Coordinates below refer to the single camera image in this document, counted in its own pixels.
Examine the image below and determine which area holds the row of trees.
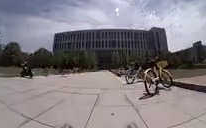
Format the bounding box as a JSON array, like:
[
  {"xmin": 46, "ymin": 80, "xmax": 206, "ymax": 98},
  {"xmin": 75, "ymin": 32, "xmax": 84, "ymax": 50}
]
[
  {"xmin": 0, "ymin": 41, "xmax": 99, "ymax": 70},
  {"xmin": 110, "ymin": 49, "xmax": 179, "ymax": 69}
]

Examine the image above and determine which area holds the dark curved building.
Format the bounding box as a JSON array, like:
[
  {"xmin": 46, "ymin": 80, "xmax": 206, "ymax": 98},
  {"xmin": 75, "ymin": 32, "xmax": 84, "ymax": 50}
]
[{"xmin": 52, "ymin": 26, "xmax": 169, "ymax": 69}]

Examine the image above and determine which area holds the dark bicycle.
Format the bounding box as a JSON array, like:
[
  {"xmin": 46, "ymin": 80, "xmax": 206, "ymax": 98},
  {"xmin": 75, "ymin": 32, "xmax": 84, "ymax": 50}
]
[{"xmin": 124, "ymin": 63, "xmax": 146, "ymax": 85}]

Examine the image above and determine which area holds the pale stone slab plaza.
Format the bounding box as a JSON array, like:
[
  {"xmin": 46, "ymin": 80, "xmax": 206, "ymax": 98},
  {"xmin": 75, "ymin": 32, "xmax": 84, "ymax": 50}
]
[{"xmin": 0, "ymin": 69, "xmax": 206, "ymax": 128}]

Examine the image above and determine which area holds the yellow bicycle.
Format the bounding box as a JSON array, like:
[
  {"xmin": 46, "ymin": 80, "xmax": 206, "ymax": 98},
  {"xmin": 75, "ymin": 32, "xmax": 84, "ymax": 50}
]
[{"xmin": 143, "ymin": 59, "xmax": 174, "ymax": 97}]

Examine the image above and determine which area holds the robot's own part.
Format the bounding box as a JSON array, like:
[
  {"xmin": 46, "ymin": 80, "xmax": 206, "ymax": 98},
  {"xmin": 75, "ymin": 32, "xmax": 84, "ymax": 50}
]
[
  {"xmin": 126, "ymin": 122, "xmax": 139, "ymax": 128},
  {"xmin": 61, "ymin": 123, "xmax": 74, "ymax": 128}
]

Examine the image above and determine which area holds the person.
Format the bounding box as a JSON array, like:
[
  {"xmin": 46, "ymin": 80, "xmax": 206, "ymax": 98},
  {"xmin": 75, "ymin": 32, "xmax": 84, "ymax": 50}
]
[{"xmin": 19, "ymin": 60, "xmax": 35, "ymax": 79}]

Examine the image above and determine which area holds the raised stone platform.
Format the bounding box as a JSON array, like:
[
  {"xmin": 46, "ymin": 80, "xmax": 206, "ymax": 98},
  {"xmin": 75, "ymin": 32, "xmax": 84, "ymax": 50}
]
[{"xmin": 172, "ymin": 73, "xmax": 206, "ymax": 96}]

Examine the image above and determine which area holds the low dark building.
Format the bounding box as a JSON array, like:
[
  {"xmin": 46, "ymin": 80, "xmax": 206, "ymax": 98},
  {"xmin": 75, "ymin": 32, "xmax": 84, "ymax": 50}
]
[{"xmin": 172, "ymin": 40, "xmax": 206, "ymax": 66}]

